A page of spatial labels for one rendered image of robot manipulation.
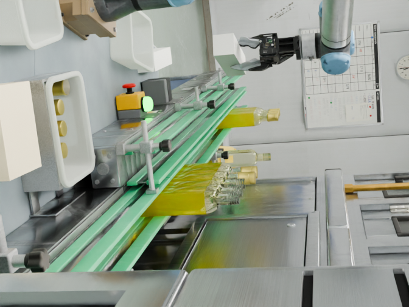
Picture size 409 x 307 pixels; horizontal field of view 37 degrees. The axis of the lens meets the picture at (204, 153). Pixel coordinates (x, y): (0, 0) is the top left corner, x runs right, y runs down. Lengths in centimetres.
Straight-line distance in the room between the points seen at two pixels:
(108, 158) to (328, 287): 100
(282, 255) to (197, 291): 97
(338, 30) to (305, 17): 571
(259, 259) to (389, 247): 32
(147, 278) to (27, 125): 70
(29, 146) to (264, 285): 76
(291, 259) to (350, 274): 93
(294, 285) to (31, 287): 20
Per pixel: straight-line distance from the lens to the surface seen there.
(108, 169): 139
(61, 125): 129
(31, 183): 126
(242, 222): 164
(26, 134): 113
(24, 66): 131
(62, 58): 149
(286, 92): 733
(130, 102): 177
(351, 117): 735
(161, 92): 203
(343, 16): 152
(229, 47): 174
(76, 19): 149
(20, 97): 112
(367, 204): 180
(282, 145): 744
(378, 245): 151
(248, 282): 45
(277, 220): 163
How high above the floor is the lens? 135
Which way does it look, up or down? 12 degrees down
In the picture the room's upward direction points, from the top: 86 degrees clockwise
